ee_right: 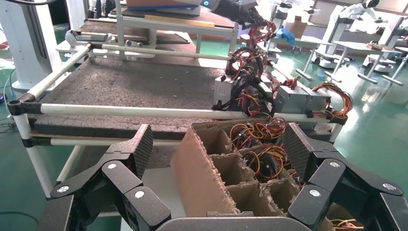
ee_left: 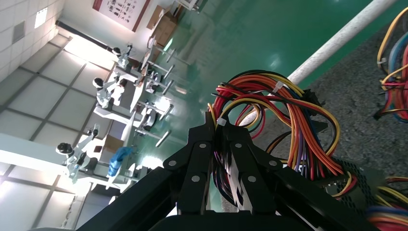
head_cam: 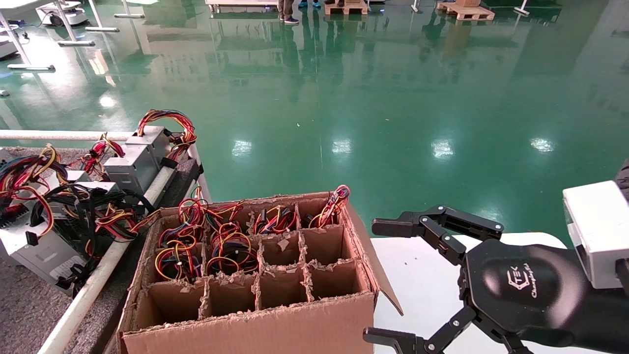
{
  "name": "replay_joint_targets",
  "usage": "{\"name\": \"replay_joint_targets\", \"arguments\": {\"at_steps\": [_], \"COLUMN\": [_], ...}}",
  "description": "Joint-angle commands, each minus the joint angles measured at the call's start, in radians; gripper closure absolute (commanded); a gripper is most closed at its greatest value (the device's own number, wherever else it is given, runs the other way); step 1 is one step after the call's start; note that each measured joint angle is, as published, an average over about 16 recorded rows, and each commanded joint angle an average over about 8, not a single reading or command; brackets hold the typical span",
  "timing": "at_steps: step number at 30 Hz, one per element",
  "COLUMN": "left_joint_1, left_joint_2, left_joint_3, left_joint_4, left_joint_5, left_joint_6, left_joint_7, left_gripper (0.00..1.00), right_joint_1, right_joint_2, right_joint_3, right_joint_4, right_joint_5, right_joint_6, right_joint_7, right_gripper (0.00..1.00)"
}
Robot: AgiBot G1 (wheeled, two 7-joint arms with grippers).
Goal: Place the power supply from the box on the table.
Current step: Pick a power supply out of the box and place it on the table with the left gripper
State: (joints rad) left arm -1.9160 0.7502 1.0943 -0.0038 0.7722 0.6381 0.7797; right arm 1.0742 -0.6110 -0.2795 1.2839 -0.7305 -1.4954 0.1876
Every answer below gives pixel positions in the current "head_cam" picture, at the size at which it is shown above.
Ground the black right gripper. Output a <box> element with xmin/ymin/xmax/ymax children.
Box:
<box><xmin>363</xmin><ymin>205</ymin><xmax>629</xmax><ymax>354</ymax></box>

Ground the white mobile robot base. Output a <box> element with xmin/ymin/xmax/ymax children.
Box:
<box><xmin>37</xmin><ymin>1</ymin><xmax>89</xmax><ymax>27</ymax></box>

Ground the brown cardboard box with dividers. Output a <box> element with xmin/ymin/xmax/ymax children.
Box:
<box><xmin>115</xmin><ymin>192</ymin><xmax>404</xmax><ymax>354</ymax></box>

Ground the black foam pad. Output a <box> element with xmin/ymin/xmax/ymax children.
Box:
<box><xmin>158</xmin><ymin>156</ymin><xmax>204</xmax><ymax>206</ymax></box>

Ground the wooden pallet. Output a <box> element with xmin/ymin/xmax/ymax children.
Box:
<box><xmin>324</xmin><ymin>0</ymin><xmax>369</xmax><ymax>16</ymax></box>
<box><xmin>436</xmin><ymin>1</ymin><xmax>496</xmax><ymax>21</ymax></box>

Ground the person in dark shoes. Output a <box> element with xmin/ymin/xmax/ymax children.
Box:
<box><xmin>278</xmin><ymin>0</ymin><xmax>300</xmax><ymax>24</ymax></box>

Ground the low white platform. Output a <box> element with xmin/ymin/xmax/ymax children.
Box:
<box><xmin>205</xmin><ymin>0</ymin><xmax>281</xmax><ymax>13</ymax></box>

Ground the white machine base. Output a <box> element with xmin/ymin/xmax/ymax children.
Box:
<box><xmin>0</xmin><ymin>35</ymin><xmax>20</xmax><ymax>60</ymax></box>

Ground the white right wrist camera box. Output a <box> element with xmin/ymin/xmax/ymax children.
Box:
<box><xmin>563</xmin><ymin>180</ymin><xmax>629</xmax><ymax>290</ymax></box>

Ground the short white frame pipe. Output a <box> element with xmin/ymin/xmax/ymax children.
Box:
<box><xmin>187</xmin><ymin>144</ymin><xmax>213</xmax><ymax>203</ymax></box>

